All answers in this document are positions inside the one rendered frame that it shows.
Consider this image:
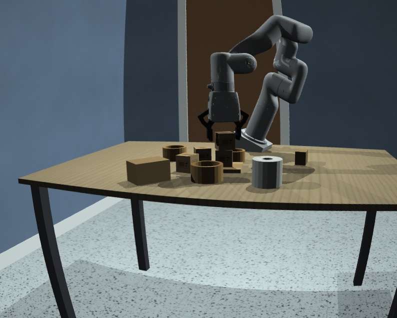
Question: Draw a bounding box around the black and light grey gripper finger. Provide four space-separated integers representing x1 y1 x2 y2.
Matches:
197 109 214 142
234 110 249 140

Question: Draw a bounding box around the tan wooden ring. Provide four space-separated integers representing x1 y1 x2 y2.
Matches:
232 148 245 162
162 145 187 162

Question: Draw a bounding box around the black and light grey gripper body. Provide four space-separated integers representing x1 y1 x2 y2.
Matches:
207 90 241 123

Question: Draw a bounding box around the tan roll of packing tape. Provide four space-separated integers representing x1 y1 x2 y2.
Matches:
190 160 223 184

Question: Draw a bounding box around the brown cardboard box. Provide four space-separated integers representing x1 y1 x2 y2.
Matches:
214 131 235 151
193 146 212 161
175 152 199 174
215 149 233 167

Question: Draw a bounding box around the grey cylinder with center hole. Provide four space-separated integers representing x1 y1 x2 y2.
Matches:
252 156 283 189

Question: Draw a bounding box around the brown rectangular block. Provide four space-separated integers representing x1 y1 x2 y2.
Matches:
126 156 171 186

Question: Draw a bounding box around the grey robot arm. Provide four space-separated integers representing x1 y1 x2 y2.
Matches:
207 15 313 145

